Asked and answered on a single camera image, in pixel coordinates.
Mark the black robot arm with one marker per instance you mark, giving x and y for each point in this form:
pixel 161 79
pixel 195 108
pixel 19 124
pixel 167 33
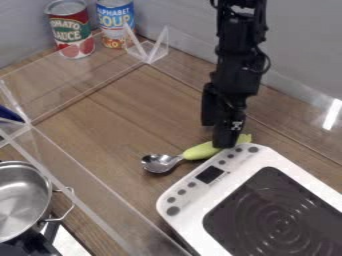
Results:
pixel 240 28

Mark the black stove under pot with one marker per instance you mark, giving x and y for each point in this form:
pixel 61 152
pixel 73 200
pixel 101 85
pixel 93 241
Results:
pixel 53 241

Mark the clear acrylic divider strip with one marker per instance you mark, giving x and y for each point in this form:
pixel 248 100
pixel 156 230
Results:
pixel 23 142

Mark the stainless steel pot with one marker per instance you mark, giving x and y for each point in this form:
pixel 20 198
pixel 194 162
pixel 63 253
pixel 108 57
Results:
pixel 25 196

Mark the alphabet soup can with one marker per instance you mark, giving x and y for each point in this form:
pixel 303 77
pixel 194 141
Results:
pixel 115 13

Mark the white and black stove top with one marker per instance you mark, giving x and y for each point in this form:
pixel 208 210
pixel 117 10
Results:
pixel 248 203

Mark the green handled metal spoon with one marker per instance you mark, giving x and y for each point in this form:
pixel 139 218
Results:
pixel 161 163

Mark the tomato sauce can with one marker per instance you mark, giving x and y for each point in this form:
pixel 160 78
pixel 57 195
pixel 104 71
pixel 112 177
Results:
pixel 71 28

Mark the clear acrylic corner bracket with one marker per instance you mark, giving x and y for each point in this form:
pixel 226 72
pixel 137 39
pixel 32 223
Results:
pixel 145 51

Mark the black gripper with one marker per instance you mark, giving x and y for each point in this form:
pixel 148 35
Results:
pixel 234 82

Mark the blue object at left edge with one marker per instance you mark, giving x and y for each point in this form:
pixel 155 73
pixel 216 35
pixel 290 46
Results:
pixel 8 114

